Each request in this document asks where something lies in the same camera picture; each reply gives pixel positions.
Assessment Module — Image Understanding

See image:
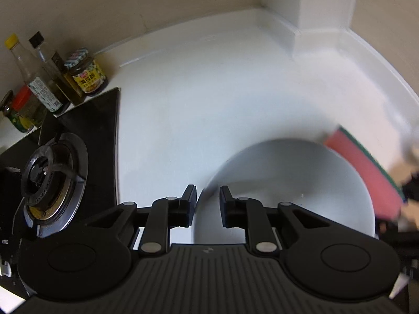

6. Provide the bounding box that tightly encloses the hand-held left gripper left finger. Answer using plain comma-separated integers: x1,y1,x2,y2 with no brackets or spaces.
87,185,197,257

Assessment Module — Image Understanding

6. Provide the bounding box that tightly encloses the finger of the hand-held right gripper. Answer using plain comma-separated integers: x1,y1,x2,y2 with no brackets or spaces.
401,178,419,203

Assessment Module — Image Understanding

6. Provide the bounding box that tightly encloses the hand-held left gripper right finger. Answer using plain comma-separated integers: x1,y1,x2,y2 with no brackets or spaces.
220,186,331,256

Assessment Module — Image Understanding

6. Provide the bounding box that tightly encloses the pink and green sponge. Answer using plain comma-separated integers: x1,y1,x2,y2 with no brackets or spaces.
322,124,407,220

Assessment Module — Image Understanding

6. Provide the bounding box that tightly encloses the white ceramic plate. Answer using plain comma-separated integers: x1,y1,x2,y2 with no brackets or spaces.
193,139,376,246

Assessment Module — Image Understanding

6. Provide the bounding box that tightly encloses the black glass gas stove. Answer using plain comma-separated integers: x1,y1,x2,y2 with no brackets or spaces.
0,87,120,301

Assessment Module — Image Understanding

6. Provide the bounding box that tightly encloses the round metal stove burner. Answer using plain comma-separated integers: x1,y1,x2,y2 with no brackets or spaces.
20,132,90,239

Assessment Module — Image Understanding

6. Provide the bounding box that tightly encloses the patterned lid sauce jar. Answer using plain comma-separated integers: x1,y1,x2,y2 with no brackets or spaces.
63,48,109,96

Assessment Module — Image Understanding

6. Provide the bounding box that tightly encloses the black cap oil bottle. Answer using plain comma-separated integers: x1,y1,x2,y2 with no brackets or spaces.
29,32,87,106

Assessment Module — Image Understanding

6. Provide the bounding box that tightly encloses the red cap spice jar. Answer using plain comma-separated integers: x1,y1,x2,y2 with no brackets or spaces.
12,85,47,128

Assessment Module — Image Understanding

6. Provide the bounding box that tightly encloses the green label dark jar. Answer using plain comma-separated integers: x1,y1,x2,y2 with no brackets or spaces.
0,91,34,134

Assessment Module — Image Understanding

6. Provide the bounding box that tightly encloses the yellow cap clear bottle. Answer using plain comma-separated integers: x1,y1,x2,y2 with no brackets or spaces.
4,33,64,116

